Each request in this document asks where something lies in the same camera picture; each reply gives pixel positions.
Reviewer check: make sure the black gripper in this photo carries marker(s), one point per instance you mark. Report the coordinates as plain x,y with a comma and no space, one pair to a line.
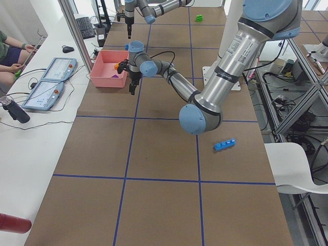
129,20
134,76

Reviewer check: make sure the green block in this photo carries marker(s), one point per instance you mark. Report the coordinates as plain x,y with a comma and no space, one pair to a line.
199,18

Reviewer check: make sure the long blue studded block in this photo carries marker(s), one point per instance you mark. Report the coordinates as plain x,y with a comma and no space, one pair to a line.
224,144

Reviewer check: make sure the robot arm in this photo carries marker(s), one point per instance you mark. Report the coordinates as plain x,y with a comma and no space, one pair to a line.
259,22
149,13

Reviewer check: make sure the pink plastic box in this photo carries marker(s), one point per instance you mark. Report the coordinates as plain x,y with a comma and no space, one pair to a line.
103,69

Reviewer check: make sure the black keyboard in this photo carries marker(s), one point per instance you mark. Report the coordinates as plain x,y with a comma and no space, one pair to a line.
85,27

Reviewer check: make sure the black computer mouse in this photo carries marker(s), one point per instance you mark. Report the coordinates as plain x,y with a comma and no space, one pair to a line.
67,49

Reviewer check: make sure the upper teach pendant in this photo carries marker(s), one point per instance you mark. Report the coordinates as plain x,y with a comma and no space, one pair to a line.
60,69

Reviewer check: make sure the teach pendant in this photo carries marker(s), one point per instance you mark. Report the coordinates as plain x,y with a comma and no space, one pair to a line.
44,95
60,69

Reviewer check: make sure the brown paper table mat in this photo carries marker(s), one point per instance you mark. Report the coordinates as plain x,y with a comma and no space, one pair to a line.
130,175

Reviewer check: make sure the lower teach pendant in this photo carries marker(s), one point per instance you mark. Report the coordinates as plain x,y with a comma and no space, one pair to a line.
44,95

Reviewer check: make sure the black water bottle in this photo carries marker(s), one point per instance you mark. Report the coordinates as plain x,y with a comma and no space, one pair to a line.
16,112

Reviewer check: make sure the seated person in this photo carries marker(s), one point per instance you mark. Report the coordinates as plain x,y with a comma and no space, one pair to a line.
14,53

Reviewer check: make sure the white chair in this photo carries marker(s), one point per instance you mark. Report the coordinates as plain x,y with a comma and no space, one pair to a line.
291,170

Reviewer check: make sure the red cylinder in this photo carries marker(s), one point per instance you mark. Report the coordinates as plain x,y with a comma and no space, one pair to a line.
15,224

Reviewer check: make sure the aluminium frame post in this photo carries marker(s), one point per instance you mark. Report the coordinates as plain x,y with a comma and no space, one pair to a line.
71,22

